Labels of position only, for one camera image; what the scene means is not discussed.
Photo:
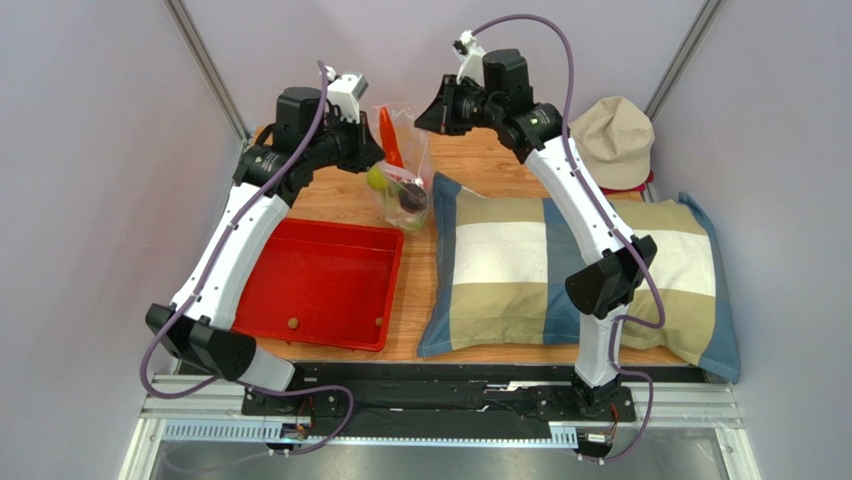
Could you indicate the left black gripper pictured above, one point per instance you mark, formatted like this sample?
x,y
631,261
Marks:
x,y
366,151

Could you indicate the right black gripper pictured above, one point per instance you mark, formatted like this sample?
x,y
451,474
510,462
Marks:
x,y
438,110

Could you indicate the orange carrot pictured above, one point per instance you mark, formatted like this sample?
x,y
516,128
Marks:
x,y
389,139

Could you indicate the green apple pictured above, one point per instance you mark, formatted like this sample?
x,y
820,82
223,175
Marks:
x,y
376,179

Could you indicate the clear zip top bag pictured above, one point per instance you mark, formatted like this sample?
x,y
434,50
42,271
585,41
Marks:
x,y
414,147

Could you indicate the dark purple mangosteen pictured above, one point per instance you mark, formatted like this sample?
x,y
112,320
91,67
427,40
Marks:
x,y
413,198

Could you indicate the white green cauliflower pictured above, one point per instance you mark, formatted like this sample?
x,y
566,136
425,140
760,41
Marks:
x,y
407,221

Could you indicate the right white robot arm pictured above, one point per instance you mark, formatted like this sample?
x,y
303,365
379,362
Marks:
x,y
491,90

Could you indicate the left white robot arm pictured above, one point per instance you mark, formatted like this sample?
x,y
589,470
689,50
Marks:
x,y
313,129

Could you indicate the red plastic tray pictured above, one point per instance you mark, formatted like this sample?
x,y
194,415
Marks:
x,y
336,279

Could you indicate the plaid blue beige pillow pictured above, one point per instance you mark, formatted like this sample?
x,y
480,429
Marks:
x,y
502,264

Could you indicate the beige bucket hat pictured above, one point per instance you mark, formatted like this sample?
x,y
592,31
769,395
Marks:
x,y
614,138

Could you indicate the red folded cloth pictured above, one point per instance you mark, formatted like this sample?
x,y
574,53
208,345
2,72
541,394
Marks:
x,y
637,189

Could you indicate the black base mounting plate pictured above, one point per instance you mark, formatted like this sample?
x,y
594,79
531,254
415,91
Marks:
x,y
442,401

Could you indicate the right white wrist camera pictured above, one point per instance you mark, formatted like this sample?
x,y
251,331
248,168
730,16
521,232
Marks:
x,y
470,54

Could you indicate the aluminium frame rail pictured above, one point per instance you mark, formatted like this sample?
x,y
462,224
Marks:
x,y
688,428

